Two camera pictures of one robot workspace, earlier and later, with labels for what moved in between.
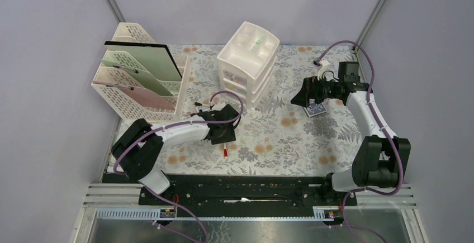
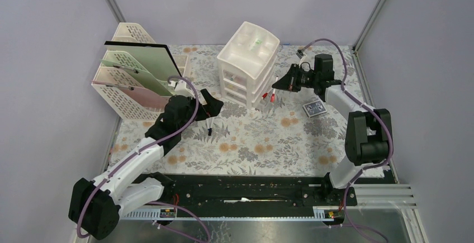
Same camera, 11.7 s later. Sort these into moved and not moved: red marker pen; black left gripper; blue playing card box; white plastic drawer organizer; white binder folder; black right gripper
Moved: black right gripper; black left gripper; red marker pen
Not moved: white binder folder; blue playing card box; white plastic drawer organizer
